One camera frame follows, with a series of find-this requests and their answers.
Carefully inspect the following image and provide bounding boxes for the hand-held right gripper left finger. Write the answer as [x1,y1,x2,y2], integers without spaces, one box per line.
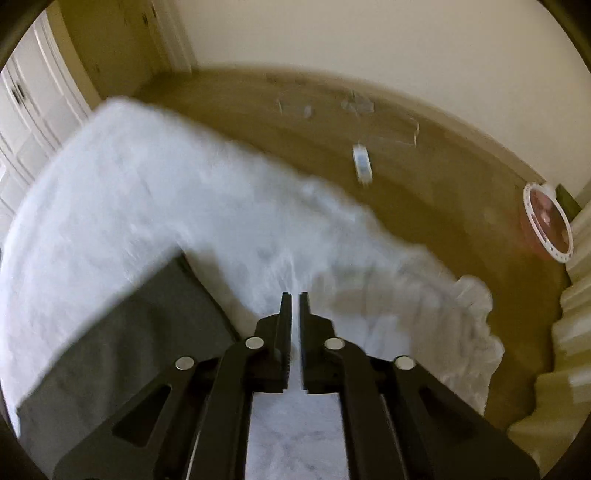
[53,292,293,480]

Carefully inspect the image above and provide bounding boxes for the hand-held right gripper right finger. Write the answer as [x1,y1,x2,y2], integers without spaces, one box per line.
[298,292,541,480]

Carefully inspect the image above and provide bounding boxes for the dark grey pants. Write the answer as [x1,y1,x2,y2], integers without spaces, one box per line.
[16,251,245,446]

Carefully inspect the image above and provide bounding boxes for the grey butterfly print blanket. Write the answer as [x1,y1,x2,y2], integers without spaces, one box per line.
[0,97,505,480]

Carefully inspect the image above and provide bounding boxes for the clear plastic bag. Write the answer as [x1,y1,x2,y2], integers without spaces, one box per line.
[276,87,315,119]
[341,89,378,116]
[364,112,421,149]

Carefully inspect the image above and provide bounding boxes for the cream curtain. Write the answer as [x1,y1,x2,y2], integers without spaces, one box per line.
[507,203,591,476]

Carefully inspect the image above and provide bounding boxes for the beige room door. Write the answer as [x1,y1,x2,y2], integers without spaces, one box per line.
[60,0,160,95]

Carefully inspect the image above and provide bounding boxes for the white panelled wardrobe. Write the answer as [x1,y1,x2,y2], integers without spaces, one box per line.
[0,14,94,224]

